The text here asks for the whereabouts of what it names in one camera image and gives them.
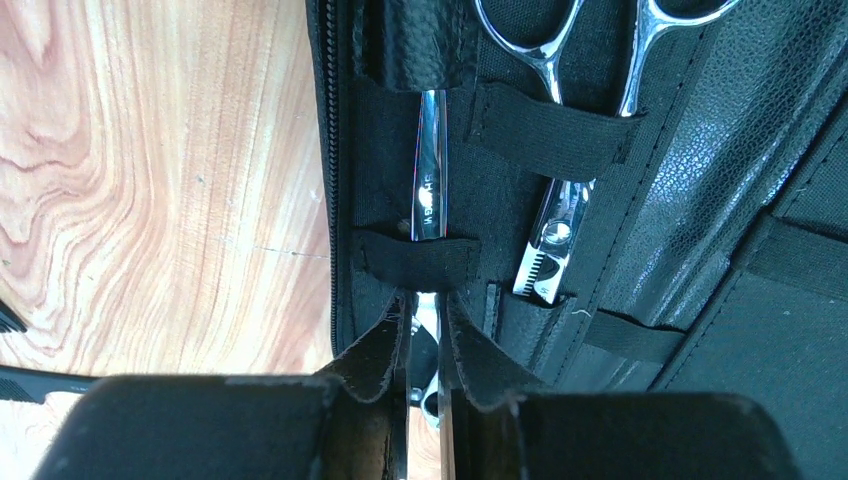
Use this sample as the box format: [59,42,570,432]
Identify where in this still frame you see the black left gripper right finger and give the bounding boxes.
[437,292,801,479]

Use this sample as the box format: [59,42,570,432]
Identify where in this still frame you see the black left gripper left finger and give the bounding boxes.
[35,294,412,479]

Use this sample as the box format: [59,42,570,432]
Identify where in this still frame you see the silver thinning scissors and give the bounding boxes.
[473,1,737,305]

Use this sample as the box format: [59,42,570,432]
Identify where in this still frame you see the silver straight scissors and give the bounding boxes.
[410,90,448,431]

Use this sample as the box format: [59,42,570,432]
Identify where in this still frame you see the black zip tool case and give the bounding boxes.
[306,1,847,479]

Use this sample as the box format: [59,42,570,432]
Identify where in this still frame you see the black barber comb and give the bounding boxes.
[0,301,27,333]

